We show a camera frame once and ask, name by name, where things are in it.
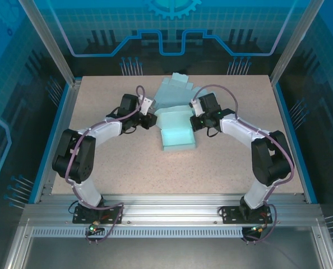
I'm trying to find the aluminium side rail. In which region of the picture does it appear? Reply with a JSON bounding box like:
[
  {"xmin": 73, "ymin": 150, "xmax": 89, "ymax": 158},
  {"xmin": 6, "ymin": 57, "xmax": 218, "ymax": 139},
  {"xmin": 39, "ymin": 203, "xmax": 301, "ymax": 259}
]
[{"xmin": 33, "ymin": 80, "xmax": 82, "ymax": 204}]

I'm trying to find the aluminium frame post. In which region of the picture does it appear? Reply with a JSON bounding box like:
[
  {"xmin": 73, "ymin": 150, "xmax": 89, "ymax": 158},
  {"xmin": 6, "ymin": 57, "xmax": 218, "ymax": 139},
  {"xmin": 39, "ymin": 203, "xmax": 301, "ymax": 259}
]
[
  {"xmin": 269, "ymin": 0, "xmax": 326, "ymax": 87},
  {"xmin": 19, "ymin": 0, "xmax": 82, "ymax": 87}
]

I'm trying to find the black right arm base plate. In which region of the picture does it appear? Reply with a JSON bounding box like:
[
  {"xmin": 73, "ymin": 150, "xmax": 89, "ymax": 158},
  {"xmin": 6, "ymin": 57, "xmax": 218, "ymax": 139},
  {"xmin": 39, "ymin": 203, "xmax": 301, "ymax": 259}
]
[{"xmin": 220, "ymin": 206, "xmax": 272, "ymax": 225}]

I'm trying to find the slotted grey cable duct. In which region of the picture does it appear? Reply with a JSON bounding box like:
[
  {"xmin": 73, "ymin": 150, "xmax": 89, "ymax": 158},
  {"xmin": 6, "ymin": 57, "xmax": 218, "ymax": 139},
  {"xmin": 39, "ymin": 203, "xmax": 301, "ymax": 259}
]
[{"xmin": 30, "ymin": 226, "xmax": 246, "ymax": 239}]

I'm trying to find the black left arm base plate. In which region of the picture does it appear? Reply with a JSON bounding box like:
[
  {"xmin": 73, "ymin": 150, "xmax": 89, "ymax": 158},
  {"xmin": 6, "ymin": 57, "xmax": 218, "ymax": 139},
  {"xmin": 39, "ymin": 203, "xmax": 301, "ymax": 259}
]
[{"xmin": 72, "ymin": 206, "xmax": 124, "ymax": 225}]

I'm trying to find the aluminium frame beam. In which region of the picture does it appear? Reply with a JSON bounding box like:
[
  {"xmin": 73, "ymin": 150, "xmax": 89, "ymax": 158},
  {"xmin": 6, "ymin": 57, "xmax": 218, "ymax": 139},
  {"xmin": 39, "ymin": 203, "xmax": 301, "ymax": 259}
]
[{"xmin": 19, "ymin": 193, "xmax": 324, "ymax": 228}]

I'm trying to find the blue table side strip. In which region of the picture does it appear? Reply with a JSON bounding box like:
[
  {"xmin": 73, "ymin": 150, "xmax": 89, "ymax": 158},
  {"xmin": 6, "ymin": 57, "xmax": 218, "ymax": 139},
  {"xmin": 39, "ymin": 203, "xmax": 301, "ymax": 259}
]
[
  {"xmin": 29, "ymin": 85, "xmax": 71, "ymax": 204},
  {"xmin": 273, "ymin": 82, "xmax": 318, "ymax": 204}
]

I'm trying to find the light blue paper box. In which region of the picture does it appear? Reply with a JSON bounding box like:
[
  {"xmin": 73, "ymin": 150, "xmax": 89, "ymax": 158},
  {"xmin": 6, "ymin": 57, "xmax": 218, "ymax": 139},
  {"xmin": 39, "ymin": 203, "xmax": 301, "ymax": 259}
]
[
  {"xmin": 154, "ymin": 105, "xmax": 198, "ymax": 152},
  {"xmin": 152, "ymin": 72, "xmax": 212, "ymax": 112}
]

